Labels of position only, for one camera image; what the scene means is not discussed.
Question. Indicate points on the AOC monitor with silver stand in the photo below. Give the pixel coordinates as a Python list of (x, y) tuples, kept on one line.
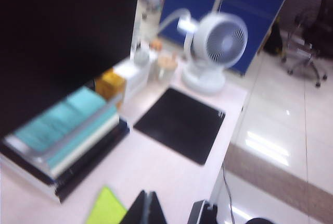
[(65, 39)]

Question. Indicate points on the lime green microfiber rag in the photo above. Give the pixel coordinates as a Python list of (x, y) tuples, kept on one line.
[(106, 208)]

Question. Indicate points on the black mouse pad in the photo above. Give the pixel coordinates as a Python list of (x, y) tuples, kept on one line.
[(182, 125)]

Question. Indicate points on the black grey device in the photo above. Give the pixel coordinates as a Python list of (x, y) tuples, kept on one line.
[(203, 212)]

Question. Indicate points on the glass jar wooden lid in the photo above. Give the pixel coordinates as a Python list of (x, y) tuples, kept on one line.
[(166, 67)]

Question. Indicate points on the gold box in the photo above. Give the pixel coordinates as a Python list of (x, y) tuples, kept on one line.
[(110, 86)]

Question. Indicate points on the teal cover book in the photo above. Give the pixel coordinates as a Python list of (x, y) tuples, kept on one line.
[(78, 106)]

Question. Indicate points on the white spine book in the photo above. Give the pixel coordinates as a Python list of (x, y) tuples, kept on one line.
[(83, 147)]

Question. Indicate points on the white box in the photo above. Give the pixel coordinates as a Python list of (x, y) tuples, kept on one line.
[(132, 78)]

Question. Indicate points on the grey mesh office chair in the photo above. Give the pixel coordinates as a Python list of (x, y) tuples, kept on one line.
[(309, 44)]

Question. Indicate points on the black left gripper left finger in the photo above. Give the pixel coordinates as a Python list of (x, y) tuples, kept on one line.
[(138, 212)]

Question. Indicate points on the white desk fan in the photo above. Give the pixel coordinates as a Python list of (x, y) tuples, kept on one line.
[(221, 41)]

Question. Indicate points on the round white pot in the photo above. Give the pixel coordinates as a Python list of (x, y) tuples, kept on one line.
[(141, 54)]

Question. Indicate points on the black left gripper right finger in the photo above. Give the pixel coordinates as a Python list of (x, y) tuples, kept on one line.
[(156, 212)]

